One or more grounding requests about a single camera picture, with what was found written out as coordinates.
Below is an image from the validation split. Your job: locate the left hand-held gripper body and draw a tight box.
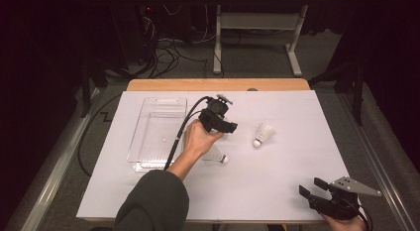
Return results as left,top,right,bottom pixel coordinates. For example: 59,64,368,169
197,93,234,133

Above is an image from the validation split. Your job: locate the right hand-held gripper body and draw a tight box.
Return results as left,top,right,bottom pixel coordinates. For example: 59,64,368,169
307,175,382,221

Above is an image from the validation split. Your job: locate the white plastic shuttlecock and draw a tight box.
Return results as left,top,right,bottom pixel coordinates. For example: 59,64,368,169
202,144,230,165
252,122,276,149

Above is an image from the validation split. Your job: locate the clear plastic container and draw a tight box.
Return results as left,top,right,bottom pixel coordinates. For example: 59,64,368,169
127,96,188,174

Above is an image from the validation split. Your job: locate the person's right hand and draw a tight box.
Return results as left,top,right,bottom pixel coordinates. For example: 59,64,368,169
321,213,368,231

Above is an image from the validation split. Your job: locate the person's left hand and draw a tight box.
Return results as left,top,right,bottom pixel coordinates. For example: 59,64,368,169
182,119,226,161

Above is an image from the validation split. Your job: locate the wooden table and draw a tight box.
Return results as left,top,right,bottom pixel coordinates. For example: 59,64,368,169
82,77,326,225

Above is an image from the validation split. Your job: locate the white cover board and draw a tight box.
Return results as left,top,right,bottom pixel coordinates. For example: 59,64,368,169
76,89,352,224

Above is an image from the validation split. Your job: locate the black metal stand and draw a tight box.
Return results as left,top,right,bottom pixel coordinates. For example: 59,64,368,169
308,58,366,126
78,57,110,119

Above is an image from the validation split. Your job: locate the black computer tower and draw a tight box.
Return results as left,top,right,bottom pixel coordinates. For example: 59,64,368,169
110,2,158,65

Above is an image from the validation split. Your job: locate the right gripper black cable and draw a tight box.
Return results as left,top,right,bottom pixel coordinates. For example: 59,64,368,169
346,197,374,231

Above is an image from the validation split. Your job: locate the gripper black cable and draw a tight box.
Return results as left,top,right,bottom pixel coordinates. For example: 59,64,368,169
346,197,374,231
77,93,214,177

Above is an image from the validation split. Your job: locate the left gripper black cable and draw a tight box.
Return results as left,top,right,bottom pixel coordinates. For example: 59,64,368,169
77,93,214,177

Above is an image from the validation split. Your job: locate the aluminium floor rail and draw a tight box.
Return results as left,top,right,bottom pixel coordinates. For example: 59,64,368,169
4,86,102,231
336,91,420,231

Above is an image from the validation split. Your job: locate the tangle of floor cables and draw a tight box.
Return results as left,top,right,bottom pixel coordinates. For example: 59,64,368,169
138,2,226,80

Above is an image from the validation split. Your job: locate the white metal desk frame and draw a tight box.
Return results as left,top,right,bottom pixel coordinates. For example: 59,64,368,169
212,0,310,78

